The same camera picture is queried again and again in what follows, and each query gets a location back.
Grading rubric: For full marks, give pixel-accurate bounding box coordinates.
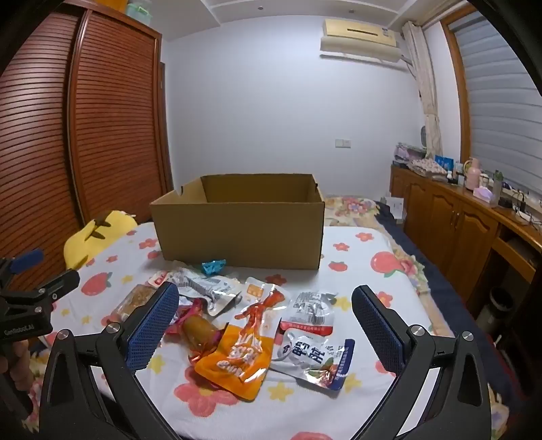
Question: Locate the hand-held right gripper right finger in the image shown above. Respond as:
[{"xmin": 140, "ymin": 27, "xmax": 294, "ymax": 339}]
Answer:
[{"xmin": 351, "ymin": 285, "xmax": 494, "ymax": 440}]

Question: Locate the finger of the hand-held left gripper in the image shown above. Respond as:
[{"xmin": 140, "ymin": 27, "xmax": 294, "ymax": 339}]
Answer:
[
  {"xmin": 36, "ymin": 269, "xmax": 81, "ymax": 311},
  {"xmin": 0, "ymin": 249, "xmax": 45, "ymax": 290}
]

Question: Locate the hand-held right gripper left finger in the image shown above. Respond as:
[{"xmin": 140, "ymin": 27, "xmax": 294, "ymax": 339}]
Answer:
[{"xmin": 40, "ymin": 282, "xmax": 181, "ymax": 440}]

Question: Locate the clear packet of brown cake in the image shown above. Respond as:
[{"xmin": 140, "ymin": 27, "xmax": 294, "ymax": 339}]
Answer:
[{"xmin": 111, "ymin": 284, "xmax": 161, "ymax": 323}]

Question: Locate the brown sausage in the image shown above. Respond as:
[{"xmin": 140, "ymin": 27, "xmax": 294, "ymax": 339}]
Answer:
[{"xmin": 163, "ymin": 298, "xmax": 228, "ymax": 353}]

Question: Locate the white red-label snack packet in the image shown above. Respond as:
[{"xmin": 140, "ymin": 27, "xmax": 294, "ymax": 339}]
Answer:
[{"xmin": 148, "ymin": 267, "xmax": 245, "ymax": 316}]

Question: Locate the white red snack packet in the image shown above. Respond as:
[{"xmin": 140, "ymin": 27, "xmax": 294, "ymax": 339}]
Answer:
[{"xmin": 277, "ymin": 290, "xmax": 338, "ymax": 337}]

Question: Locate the white blue-edged snack packet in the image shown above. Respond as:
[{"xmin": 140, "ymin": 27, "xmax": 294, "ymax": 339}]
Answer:
[{"xmin": 270, "ymin": 328, "xmax": 356, "ymax": 394}]

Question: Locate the orange snack packet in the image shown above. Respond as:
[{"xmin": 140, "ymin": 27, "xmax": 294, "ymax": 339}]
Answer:
[{"xmin": 193, "ymin": 323, "xmax": 272, "ymax": 402}]

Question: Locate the clear packet with red chicken foot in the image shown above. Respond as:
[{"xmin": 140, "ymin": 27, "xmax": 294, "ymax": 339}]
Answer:
[{"xmin": 234, "ymin": 277, "xmax": 289, "ymax": 340}]

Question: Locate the brown cardboard box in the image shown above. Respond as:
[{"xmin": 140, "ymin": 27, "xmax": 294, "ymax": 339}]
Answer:
[{"xmin": 149, "ymin": 173, "xmax": 326, "ymax": 271}]

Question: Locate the person's left hand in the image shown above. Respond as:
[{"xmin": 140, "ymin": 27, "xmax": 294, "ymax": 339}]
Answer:
[{"xmin": 0, "ymin": 338, "xmax": 33, "ymax": 392}]

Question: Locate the yellow plush pillow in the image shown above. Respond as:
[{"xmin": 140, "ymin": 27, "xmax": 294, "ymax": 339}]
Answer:
[{"xmin": 63, "ymin": 210, "xmax": 138, "ymax": 270}]

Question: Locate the dark blue blanket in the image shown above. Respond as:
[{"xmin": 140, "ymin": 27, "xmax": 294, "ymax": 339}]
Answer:
[{"xmin": 374, "ymin": 202, "xmax": 511, "ymax": 409}]

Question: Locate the colourful floral quilt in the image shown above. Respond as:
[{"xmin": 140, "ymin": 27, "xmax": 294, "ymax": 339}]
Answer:
[{"xmin": 324, "ymin": 195, "xmax": 425, "ymax": 293}]

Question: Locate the white paper bag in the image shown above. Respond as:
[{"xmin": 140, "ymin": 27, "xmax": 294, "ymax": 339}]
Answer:
[{"xmin": 380, "ymin": 196, "xmax": 405, "ymax": 221}]

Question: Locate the wooden sideboard cabinet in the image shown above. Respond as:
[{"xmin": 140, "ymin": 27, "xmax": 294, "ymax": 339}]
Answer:
[{"xmin": 389, "ymin": 164, "xmax": 542, "ymax": 323}]

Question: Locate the grey trash can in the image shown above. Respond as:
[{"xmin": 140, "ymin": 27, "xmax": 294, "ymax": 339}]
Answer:
[{"xmin": 486, "ymin": 287, "xmax": 516, "ymax": 335}]

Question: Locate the wooden louvred wardrobe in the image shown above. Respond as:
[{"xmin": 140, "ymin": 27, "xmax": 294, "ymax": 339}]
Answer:
[{"xmin": 0, "ymin": 8, "xmax": 174, "ymax": 293}]

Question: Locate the pile of folded clothes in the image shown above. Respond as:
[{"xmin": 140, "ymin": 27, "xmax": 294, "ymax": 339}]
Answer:
[{"xmin": 392, "ymin": 142, "xmax": 445, "ymax": 177}]

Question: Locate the pink thermos bottle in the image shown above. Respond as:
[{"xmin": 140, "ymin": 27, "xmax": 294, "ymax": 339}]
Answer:
[{"xmin": 464, "ymin": 158, "xmax": 482, "ymax": 191}]

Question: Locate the clear bottle with green cap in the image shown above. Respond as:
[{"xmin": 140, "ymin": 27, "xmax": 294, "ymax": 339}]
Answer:
[{"xmin": 491, "ymin": 170, "xmax": 504, "ymax": 208}]

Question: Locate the white power strip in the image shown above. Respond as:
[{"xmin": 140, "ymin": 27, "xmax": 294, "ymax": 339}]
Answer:
[{"xmin": 501, "ymin": 186, "xmax": 535, "ymax": 221}]

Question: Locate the cream curtain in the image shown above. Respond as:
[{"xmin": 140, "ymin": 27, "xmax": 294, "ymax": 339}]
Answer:
[{"xmin": 400, "ymin": 21, "xmax": 443, "ymax": 160}]

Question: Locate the grey window blind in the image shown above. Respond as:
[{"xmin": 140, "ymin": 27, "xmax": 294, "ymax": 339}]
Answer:
[{"xmin": 448, "ymin": 16, "xmax": 542, "ymax": 200}]

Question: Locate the green storage box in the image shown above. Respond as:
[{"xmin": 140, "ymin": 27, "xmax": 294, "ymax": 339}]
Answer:
[{"xmin": 124, "ymin": 0, "xmax": 154, "ymax": 28}]

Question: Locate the wall air conditioner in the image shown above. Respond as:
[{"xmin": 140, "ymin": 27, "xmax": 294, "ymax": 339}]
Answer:
[{"xmin": 319, "ymin": 18, "xmax": 410, "ymax": 69}]

